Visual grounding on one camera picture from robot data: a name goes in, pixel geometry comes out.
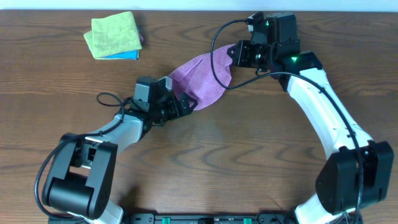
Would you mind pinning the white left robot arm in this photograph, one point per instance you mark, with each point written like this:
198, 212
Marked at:
78, 186

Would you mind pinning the pink folded cloth under stack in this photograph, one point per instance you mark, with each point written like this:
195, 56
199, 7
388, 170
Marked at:
141, 38

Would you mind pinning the purple microfiber cloth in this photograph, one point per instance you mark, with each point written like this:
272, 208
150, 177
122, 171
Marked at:
202, 77

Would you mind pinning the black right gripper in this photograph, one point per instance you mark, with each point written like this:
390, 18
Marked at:
244, 53

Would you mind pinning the green folded cloth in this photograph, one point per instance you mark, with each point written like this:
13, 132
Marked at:
116, 30

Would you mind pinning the blue folded cloth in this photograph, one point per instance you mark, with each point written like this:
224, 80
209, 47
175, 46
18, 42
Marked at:
113, 53

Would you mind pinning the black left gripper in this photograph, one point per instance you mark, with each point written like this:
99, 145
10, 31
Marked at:
175, 106

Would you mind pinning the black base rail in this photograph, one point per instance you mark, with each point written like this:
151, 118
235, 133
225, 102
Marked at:
261, 218

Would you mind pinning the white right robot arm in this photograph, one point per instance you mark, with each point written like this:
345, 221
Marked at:
357, 169

